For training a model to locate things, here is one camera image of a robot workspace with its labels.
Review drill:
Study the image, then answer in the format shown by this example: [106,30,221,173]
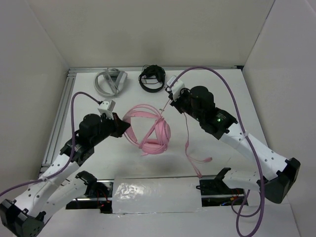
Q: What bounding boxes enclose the pink headphones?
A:
[123,104,171,156]

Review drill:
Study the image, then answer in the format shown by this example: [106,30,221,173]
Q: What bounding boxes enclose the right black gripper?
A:
[168,88,203,121]

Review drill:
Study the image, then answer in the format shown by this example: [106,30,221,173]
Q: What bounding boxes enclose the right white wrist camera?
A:
[165,76,185,101]

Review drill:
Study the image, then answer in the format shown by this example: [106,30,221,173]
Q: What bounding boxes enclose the purple cable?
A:
[169,67,266,237]
[0,91,102,197]

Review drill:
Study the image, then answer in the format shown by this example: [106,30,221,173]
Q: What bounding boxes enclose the white taped cover plate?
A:
[112,177,202,214]

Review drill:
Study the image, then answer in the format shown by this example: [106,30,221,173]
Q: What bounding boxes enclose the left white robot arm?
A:
[0,113,130,237]

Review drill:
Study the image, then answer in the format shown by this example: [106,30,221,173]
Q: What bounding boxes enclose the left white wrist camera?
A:
[98,99,116,120]

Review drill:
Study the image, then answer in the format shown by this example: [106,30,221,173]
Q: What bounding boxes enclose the grey white headphones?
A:
[94,68,128,98]

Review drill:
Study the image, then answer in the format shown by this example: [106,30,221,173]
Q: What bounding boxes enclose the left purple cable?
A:
[0,91,102,197]

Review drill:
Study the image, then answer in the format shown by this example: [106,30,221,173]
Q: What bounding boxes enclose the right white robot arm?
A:
[166,86,301,204]

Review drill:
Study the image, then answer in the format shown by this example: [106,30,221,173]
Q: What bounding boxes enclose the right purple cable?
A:
[169,67,266,237]

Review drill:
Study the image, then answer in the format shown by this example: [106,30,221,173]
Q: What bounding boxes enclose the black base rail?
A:
[66,176,245,214]

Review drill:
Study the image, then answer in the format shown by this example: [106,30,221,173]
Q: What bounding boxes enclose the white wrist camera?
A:
[98,99,116,120]
[165,76,185,101]

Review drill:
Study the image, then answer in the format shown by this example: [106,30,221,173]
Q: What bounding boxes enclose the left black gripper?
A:
[91,111,130,146]

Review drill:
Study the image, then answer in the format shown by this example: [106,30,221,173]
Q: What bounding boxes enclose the black headphones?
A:
[138,65,165,93]

